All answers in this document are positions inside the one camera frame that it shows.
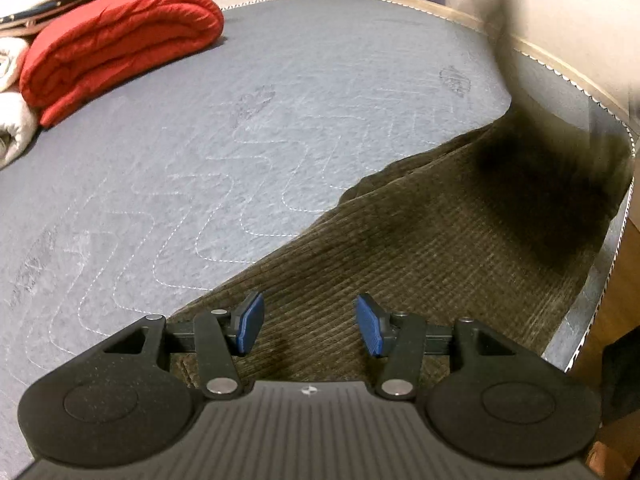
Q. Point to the olive corduroy pants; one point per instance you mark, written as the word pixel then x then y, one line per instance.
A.
pixel 501 223

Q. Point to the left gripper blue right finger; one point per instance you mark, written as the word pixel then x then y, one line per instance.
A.
pixel 403 339

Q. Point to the white folded blanket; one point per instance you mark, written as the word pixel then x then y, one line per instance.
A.
pixel 19 122

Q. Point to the red folded quilt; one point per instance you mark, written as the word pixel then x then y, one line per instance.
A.
pixel 103 43

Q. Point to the grey quilted mattress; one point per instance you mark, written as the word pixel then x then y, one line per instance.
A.
pixel 165 187

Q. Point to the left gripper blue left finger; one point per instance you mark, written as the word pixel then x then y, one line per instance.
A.
pixel 215 338

